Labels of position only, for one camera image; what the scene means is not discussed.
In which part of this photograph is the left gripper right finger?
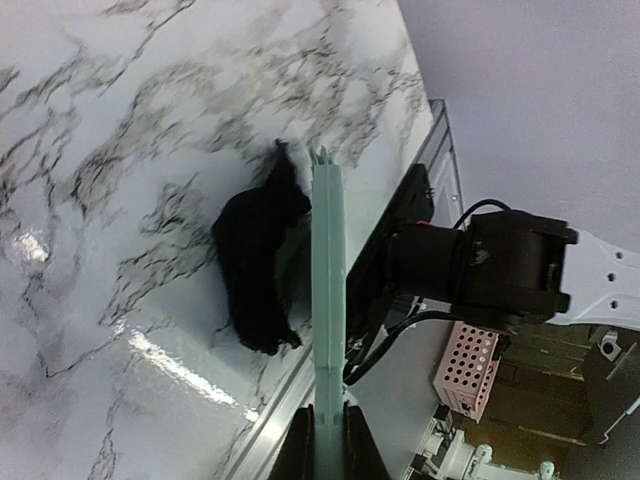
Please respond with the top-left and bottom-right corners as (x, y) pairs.
(343, 403), (391, 480)

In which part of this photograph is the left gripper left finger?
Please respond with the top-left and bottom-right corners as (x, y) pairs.
(268, 405), (315, 480)

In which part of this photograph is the green hand brush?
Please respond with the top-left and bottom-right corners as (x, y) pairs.
(310, 146), (346, 479)

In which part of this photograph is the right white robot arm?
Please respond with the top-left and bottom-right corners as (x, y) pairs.
(386, 210), (639, 333)

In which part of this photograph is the aluminium front frame rail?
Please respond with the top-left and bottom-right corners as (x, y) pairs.
(222, 99), (452, 479)

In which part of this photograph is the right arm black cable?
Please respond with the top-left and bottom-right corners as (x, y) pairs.
(342, 198), (516, 387)

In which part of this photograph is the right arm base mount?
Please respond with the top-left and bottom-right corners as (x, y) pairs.
(346, 163), (435, 349)

